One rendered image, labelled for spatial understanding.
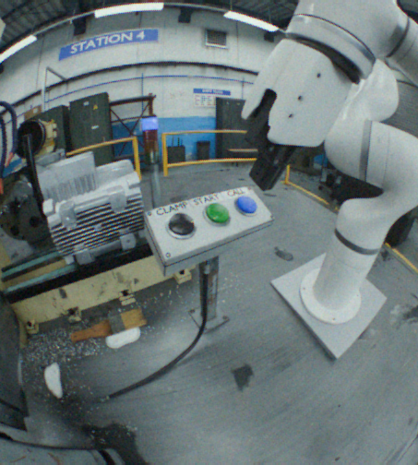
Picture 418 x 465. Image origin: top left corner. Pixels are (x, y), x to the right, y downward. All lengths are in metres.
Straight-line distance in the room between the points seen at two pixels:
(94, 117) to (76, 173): 3.21
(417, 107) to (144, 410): 6.96
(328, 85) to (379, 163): 0.19
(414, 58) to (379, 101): 0.25
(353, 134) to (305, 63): 0.20
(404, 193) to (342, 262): 0.19
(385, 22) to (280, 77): 0.13
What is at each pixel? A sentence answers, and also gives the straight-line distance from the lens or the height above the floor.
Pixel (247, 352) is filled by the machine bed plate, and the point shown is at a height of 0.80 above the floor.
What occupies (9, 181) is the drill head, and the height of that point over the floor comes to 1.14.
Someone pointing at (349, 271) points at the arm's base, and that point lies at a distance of 0.41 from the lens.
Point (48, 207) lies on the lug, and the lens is 0.38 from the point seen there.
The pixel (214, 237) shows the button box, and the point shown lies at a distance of 0.22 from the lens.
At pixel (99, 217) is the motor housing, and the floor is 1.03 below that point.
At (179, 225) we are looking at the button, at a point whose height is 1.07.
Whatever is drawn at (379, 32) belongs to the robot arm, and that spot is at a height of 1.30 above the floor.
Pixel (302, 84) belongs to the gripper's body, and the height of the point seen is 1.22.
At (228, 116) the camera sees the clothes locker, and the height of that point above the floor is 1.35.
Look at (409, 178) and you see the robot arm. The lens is 0.34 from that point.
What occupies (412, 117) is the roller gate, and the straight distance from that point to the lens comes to 6.67.
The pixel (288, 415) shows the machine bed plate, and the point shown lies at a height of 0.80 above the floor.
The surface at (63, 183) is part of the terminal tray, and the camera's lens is 0.39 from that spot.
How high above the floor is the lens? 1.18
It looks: 33 degrees down
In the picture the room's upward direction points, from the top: straight up
